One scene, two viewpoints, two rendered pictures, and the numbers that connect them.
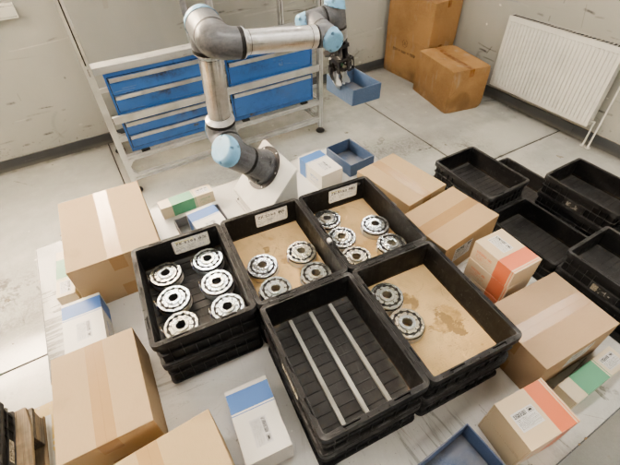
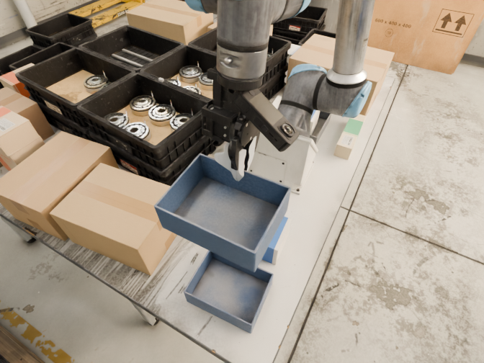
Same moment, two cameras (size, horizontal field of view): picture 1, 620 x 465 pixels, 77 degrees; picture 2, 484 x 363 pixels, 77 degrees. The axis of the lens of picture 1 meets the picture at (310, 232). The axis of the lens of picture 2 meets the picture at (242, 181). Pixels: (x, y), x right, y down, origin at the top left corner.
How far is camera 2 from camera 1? 2.04 m
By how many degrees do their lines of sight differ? 83
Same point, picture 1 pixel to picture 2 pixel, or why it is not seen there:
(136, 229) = (315, 57)
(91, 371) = not seen: hidden behind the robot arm
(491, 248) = (14, 117)
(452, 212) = (47, 171)
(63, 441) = not seen: hidden behind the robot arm
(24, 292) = (451, 165)
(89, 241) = (330, 45)
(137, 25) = not seen: outside the picture
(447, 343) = (70, 88)
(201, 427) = (181, 22)
